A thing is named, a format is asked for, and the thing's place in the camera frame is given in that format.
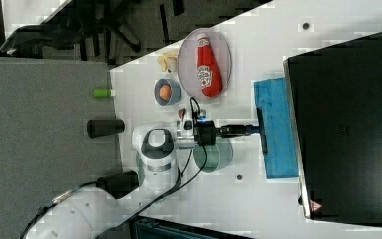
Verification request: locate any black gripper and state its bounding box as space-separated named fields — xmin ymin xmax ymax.
xmin=193 ymin=121 xmax=260 ymax=146

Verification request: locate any oven door with black handle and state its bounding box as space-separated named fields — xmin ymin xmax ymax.
xmin=253 ymin=77 xmax=299 ymax=179

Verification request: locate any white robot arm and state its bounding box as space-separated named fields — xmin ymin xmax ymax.
xmin=20 ymin=112 xmax=263 ymax=239

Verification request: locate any black toaster oven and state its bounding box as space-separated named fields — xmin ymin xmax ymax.
xmin=284 ymin=32 xmax=382 ymax=227

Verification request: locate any green cup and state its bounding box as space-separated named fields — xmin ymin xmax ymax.
xmin=193 ymin=138 xmax=233 ymax=173

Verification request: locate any red ketchup bottle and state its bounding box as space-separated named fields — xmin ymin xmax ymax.
xmin=197 ymin=33 xmax=223 ymax=97

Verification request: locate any larger red strawberry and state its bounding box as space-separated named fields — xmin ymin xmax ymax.
xmin=178 ymin=108 xmax=186 ymax=120

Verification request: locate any small blue bowl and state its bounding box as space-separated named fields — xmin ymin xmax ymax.
xmin=154 ymin=79 xmax=181 ymax=106

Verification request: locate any orange fruit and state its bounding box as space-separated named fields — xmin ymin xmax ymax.
xmin=159 ymin=85 xmax=171 ymax=101

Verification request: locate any green colander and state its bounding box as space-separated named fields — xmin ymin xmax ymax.
xmin=136 ymin=153 xmax=145 ymax=185

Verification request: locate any green cylinder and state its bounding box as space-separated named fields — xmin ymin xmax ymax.
xmin=93 ymin=88 xmax=114 ymax=99

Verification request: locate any black office chair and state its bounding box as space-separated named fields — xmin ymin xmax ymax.
xmin=0 ymin=0 xmax=142 ymax=62

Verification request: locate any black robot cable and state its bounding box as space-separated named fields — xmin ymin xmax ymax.
xmin=125 ymin=97 xmax=210 ymax=220

